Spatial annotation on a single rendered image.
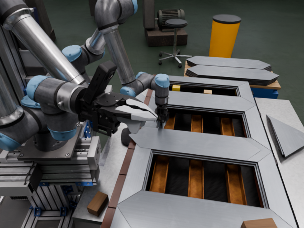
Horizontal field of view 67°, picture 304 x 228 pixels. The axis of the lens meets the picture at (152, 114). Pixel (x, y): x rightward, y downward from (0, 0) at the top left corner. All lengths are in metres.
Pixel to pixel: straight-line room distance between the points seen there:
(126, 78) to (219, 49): 3.23
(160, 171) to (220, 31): 3.13
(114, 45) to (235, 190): 0.98
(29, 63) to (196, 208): 0.98
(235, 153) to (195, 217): 0.45
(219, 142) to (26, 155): 0.97
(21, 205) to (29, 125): 1.17
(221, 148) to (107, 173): 0.66
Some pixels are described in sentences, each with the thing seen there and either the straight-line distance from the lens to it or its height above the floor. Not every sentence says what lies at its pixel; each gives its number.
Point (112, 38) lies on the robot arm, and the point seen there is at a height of 1.41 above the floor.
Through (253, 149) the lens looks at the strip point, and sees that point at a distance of 1.39.
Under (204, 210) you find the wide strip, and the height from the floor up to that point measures 0.84.
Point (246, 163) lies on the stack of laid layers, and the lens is 1.32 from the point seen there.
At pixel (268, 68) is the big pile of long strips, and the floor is 0.84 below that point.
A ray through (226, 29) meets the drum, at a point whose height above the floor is 0.61.
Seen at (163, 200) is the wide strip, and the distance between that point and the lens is 1.08.
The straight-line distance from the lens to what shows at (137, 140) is 1.32.
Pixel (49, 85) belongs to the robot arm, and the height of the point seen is 1.47.
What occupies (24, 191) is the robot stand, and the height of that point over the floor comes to 0.92.
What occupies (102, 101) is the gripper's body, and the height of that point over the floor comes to 1.47.
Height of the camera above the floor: 1.76
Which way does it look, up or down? 37 degrees down
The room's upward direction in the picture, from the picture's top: straight up
